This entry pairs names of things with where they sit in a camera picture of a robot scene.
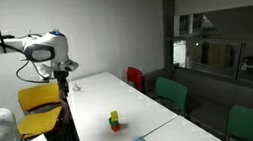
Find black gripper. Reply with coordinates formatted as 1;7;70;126
53;68;73;100

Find small white table object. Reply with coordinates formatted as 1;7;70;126
71;82;82;93

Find yellow chair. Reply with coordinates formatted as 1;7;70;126
12;82;68;140

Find yellow block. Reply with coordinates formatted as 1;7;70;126
109;109;120;121

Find green block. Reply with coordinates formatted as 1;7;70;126
107;115;120;128

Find red block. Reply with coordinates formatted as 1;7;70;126
110;123;122;133

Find red chair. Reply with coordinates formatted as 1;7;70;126
124;64;147;94

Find glass interior window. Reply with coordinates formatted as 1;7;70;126
165;4;253;107

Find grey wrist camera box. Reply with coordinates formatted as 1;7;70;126
61;58;80;74

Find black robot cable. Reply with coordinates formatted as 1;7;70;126
13;55;51;89

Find black camera on boom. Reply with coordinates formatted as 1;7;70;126
0;32;15;41

